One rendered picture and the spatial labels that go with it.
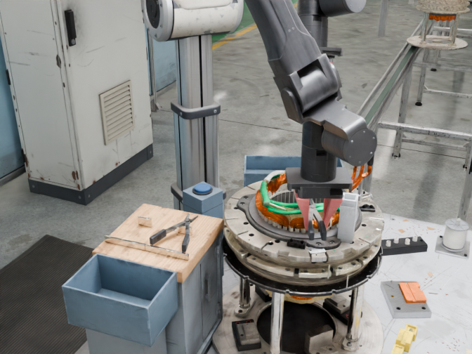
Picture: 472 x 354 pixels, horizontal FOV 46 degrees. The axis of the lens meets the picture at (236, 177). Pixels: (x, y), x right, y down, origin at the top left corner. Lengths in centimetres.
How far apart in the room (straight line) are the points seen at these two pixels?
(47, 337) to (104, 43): 170
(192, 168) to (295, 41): 77
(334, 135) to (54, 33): 247
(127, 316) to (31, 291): 187
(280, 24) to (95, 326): 60
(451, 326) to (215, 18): 91
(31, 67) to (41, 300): 130
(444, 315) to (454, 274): 18
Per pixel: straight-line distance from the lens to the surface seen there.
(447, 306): 147
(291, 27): 81
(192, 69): 142
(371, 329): 133
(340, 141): 80
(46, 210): 350
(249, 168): 146
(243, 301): 132
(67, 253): 304
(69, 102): 323
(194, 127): 146
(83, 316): 104
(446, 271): 159
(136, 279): 107
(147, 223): 115
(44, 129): 341
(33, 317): 268
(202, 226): 114
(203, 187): 133
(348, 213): 102
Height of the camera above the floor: 167
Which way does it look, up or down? 27 degrees down
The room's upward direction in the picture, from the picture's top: straight up
